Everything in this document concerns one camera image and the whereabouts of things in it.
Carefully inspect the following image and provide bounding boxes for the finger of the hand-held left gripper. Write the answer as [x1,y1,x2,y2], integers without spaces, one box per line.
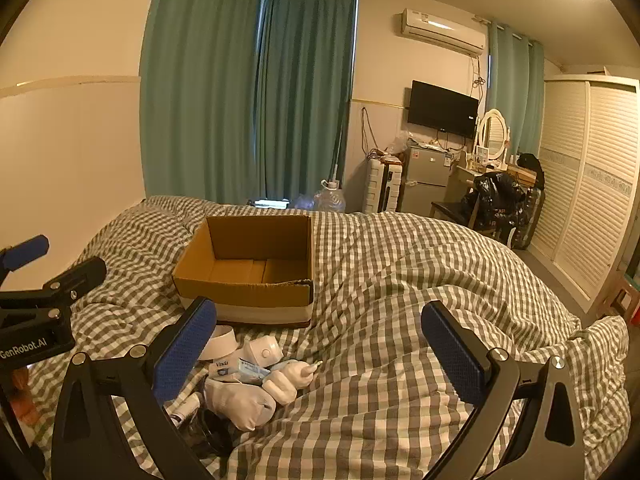
[0,234,51,286]
[0,257,107,312]

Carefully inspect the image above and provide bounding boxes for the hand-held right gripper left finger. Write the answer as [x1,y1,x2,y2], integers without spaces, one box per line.
[51,296,218,480]

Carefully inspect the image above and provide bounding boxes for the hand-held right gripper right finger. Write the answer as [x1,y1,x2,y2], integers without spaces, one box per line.
[420,301,586,480]

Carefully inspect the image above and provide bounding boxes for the white tape roll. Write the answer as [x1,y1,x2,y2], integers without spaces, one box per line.
[200,325,238,361]

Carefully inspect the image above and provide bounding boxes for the small white tube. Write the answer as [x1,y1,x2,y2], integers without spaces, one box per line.
[167,392,203,423]

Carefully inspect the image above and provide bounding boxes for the small blue white carton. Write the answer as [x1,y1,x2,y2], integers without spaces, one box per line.
[235,357,272,386]

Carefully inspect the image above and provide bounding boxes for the white sock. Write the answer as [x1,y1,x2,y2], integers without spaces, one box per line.
[204,377,276,432]

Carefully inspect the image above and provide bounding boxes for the white round jar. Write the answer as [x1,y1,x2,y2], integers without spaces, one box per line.
[244,336,281,365]

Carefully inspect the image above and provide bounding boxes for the black round container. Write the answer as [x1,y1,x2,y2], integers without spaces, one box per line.
[182,407,233,458]

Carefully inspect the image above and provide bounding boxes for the cream squeeze bottle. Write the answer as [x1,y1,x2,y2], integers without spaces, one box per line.
[262,359,325,407]

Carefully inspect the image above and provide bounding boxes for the cardboard box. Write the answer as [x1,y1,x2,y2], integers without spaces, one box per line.
[171,215,316,330]

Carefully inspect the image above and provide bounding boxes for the grey checked blanket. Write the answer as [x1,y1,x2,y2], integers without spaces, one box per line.
[0,195,632,480]

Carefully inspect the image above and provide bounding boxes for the black chair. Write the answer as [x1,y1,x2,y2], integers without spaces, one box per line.
[431,187,516,248]

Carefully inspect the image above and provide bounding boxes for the dark suitcase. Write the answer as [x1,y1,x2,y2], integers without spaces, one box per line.
[510,187,546,251]

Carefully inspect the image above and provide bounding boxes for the black patterned bag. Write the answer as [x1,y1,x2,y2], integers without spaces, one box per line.
[460,171,528,233]

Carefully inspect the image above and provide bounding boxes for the dressing table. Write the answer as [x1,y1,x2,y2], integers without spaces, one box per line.
[447,157,538,221]

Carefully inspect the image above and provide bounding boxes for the wooden stool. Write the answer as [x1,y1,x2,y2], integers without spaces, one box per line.
[595,270,640,321]

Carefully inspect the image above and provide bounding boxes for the silver fridge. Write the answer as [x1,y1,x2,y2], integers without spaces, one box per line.
[397,141,448,216]

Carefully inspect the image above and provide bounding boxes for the white suitcase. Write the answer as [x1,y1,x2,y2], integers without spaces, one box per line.
[362,157,403,213]

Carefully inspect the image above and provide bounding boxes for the wooden crate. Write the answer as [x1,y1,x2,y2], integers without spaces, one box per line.
[507,165,538,188]

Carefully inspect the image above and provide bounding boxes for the clear water jug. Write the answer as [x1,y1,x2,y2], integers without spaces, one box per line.
[312,178,347,213]

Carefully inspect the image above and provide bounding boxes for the small black bag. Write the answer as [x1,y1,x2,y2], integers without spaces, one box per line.
[517,152,546,191]

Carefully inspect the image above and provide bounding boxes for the wide green curtain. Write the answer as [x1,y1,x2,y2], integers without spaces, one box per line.
[140,0,263,206]

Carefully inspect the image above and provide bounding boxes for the white oval mirror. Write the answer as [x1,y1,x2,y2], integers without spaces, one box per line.
[475,108,512,161]

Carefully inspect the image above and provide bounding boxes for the white louvred wardrobe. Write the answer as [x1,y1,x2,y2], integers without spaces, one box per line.
[525,75,640,313]

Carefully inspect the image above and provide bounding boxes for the black television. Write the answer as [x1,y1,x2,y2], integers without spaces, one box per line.
[407,80,479,138]

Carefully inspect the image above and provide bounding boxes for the narrow green curtain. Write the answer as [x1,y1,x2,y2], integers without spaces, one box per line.
[487,20,545,156]

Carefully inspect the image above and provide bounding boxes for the green window curtain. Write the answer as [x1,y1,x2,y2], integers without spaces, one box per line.
[255,0,358,201]

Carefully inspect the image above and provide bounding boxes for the white air conditioner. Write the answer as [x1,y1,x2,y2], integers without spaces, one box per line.
[399,7,487,57]

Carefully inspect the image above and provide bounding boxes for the hanging wall cables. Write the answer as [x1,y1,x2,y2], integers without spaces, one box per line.
[360,107,381,158]

